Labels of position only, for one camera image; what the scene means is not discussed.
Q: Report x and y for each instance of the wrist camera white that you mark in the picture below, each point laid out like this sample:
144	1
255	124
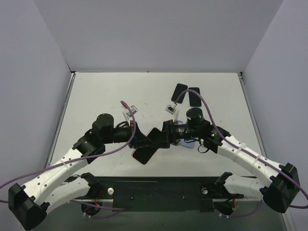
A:
128	113
172	109

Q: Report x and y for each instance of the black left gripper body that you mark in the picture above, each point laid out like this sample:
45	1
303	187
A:
135	139

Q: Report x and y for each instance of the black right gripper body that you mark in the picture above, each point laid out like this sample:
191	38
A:
166	132

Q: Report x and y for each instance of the lilac phone case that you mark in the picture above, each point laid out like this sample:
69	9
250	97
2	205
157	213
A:
188	143

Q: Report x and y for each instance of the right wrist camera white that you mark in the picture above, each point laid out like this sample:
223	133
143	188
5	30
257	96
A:
172	109

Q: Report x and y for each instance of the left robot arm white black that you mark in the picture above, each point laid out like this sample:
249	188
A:
34	200

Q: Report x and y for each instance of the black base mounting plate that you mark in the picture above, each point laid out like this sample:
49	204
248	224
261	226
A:
162	194

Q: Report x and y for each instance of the blue phone black screen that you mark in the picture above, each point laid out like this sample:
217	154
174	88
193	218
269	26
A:
194	100

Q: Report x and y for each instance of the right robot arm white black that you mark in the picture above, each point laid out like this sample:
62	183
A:
274	183

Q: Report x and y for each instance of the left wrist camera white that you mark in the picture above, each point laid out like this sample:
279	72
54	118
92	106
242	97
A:
128	113

